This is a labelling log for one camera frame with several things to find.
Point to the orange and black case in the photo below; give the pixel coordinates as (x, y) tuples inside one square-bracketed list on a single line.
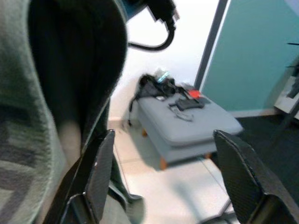
[(194, 93)]

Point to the grey green knit garment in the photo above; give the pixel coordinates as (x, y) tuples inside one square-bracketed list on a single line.
[(16, 93)]

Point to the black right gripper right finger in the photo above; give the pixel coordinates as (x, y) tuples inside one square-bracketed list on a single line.
[(247, 177)]

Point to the black handheld controller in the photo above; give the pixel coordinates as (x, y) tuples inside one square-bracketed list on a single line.
[(187, 103)]

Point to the grey upholstered ottoman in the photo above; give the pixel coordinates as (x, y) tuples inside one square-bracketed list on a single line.
[(198, 130)]

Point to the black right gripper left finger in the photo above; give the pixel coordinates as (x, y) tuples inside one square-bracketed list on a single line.
[(98, 177)]

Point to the white shelf unit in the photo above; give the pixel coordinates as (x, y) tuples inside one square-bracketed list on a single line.
[(287, 102)]

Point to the black pouch with blue print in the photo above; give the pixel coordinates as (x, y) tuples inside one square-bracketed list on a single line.
[(149, 87)]

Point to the clear eyeglasses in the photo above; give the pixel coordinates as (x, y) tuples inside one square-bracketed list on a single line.
[(178, 114)]

